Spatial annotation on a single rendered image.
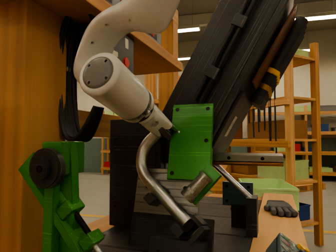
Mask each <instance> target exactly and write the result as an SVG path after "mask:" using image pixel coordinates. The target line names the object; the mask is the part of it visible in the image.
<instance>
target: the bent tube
mask: <svg viewBox="0 0 336 252"><path fill-rule="evenodd" d="M171 128H172V129H173V130H174V131H175V132H177V131H178V129H177V128H176V127H175V126H174V125H173V124H172V127H171ZM161 137H162V136H160V137H157V136H155V135H154V134H152V133H151V132H150V133H149V134H148V135H147V136H146V137H145V138H144V139H143V141H142V142H141V144H140V146H139V148H138V151H137V154H136V169H137V173H138V176H139V178H140V179H141V181H142V182H143V183H144V185H145V186H146V187H147V188H148V189H149V190H150V191H151V193H152V194H153V195H154V196H155V197H156V198H157V199H158V201H159V202H160V203H161V204H162V205H163V206H164V207H165V209H166V210H167V211H168V212H169V213H170V214H171V215H172V217H173V218H174V219H175V220H176V221H177V222H178V223H179V225H180V226H181V227H182V228H184V227H185V226H186V225H188V224H189V222H190V221H191V220H192V219H191V218H190V217H189V215H188V214H187V213H186V212H185V211H184V210H183V209H182V208H181V207H180V206H179V204H178V203H177V202H176V201H175V200H174V199H173V198H172V197H171V196H170V195H169V194H168V192H167V191H166V190H165V189H164V188H163V187H162V186H161V185H160V184H159V183H158V181H157V180H156V179H155V178H154V177H153V176H152V175H151V173H150V172H149V169H148V165H147V158H148V154H149V151H150V149H151V147H152V146H153V145H154V144H155V143H156V142H157V141H158V140H159V139H160V138H161Z"/></svg>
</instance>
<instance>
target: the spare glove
mask: <svg viewBox="0 0 336 252"><path fill-rule="evenodd" d="M263 208H264V210H265V211H269V210H270V212H271V214H272V215H276V214H277V213H278V215H279V216H281V217H282V216H284V214H285V215H286V216H287V217H291V215H292V216H293V217H297V216H298V212H297V211H296V210H295V209H293V207H292V206H291V205H290V204H289V203H288V202H285V201H284V200H268V201H267V203H266V205H265V206H264V207H263Z"/></svg>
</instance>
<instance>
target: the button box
mask: <svg viewBox="0 0 336 252"><path fill-rule="evenodd" d="M282 235H284V234H283V233H279V234H278V235H277V237H276V238H275V239H274V240H273V242H272V243H271V244H270V245H269V247H268V248H267V249H266V251H265V252H283V251H285V252H289V251H287V250H286V249H285V248H284V247H283V245H285V246H287V247H288V248H289V249H290V250H291V252H299V250H300V249H299V248H298V247H297V244H295V243H294V242H293V241H291V240H290V239H289V240H290V241H288V240H286V239H285V238H284V237H283V236H282ZM283 240H285V241H287V242H288V243H289V244H290V246H288V245H287V244H285V243H284V242H283Z"/></svg>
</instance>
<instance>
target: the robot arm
mask: <svg viewBox="0 0 336 252"><path fill-rule="evenodd" d="M179 3H180V0H122V1H120V2H119V3H117V4H115V5H113V6H111V7H109V8H107V9H105V10H104V11H102V12H101V13H99V14H98V15H97V16H96V17H95V18H94V19H93V20H92V21H91V22H90V23H89V25H88V26H87V28H86V30H85V32H84V34H83V36H82V39H81V41H80V44H79V47H78V50H77V53H76V56H75V60H74V65H73V73H74V77H75V78H76V80H77V81H78V82H79V83H80V86H81V88H82V90H83V91H84V92H85V93H86V94H88V95H89V96H90V97H92V98H93V99H95V100H96V101H98V102H99V103H101V104H102V105H104V106H105V107H106V108H108V109H109V110H111V111H112V112H114V113H115V114H117V115H118V116H120V117H121V118H122V119H123V120H124V121H127V122H129V123H140V124H141V125H142V126H143V127H145V128H146V129H147V130H148V131H150V132H151V133H152V134H154V135H155V136H156V137H161V136H163V137H164V138H167V139H168V140H170V139H171V138H172V136H171V134H172V132H173V131H174V130H173V129H172V128H171V127H172V123H171V122H170V121H169V119H168V118H167V117H166V116H165V115H164V114H163V113H162V111H161V110H160V109H159V108H158V107H157V106H156V105H155V104H154V98H153V95H152V93H151V92H150V91H149V90H148V89H147V88H146V87H145V86H144V85H143V84H142V83H141V82H140V81H139V80H138V79H137V78H136V76H135V75H134V74H133V73H132V72H131V71H130V70H129V69H128V68H127V67H126V66H125V65H124V64H123V63H122V62H121V61H120V60H119V59H118V58H117V57H116V56H115V55H113V54H112V53H113V51H114V49H115V47H116V45H117V44H118V42H119V41H120V40H121V39H122V38H123V37H124V36H125V35H127V34H128V33H131V32H142V33H147V34H160V33H162V32H163V31H165V30H166V28H167V27H168V26H169V24H170V22H171V21H172V19H173V16H174V14H175V12H176V10H177V7H178V5H179Z"/></svg>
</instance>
